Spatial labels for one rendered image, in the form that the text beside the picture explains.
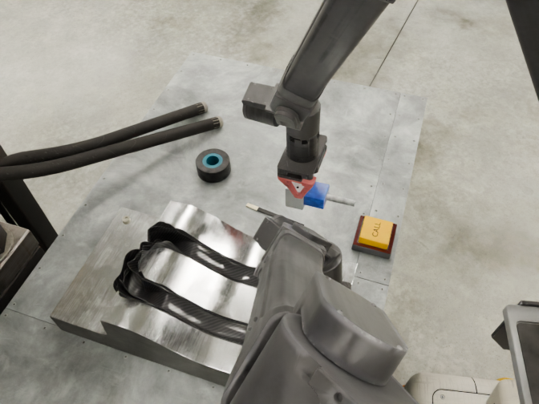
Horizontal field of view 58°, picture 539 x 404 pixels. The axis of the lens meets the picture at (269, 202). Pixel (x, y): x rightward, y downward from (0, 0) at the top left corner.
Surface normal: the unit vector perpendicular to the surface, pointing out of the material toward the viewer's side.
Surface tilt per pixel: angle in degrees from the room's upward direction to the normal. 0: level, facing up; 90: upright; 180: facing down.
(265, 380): 49
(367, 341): 42
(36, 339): 0
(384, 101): 0
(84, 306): 0
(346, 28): 113
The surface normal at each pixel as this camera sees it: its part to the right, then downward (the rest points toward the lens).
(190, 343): 0.36, -0.47
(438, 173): -0.01, -0.62
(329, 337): -0.55, -0.25
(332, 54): -0.33, 0.92
